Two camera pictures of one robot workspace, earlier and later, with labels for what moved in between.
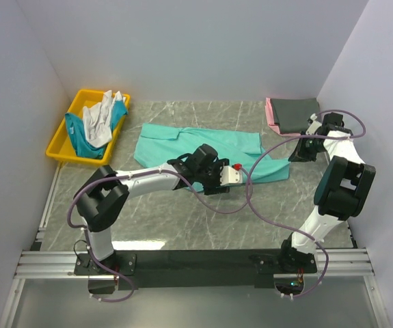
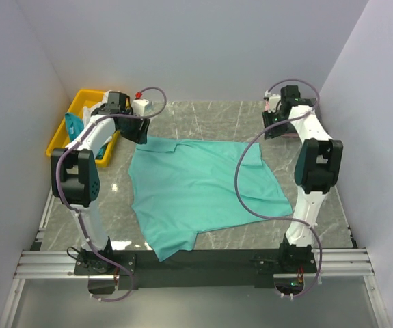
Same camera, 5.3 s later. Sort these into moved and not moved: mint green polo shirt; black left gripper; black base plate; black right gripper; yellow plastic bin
Moved: mint green polo shirt; black left gripper; black right gripper
Not moved: black base plate; yellow plastic bin
